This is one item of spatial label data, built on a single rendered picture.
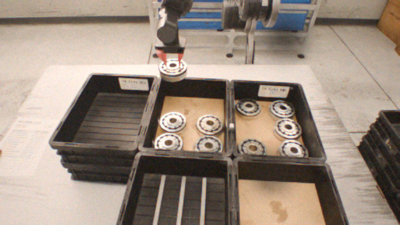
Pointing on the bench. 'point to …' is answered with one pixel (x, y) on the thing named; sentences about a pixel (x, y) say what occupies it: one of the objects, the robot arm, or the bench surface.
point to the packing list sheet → (25, 145)
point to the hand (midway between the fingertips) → (172, 64)
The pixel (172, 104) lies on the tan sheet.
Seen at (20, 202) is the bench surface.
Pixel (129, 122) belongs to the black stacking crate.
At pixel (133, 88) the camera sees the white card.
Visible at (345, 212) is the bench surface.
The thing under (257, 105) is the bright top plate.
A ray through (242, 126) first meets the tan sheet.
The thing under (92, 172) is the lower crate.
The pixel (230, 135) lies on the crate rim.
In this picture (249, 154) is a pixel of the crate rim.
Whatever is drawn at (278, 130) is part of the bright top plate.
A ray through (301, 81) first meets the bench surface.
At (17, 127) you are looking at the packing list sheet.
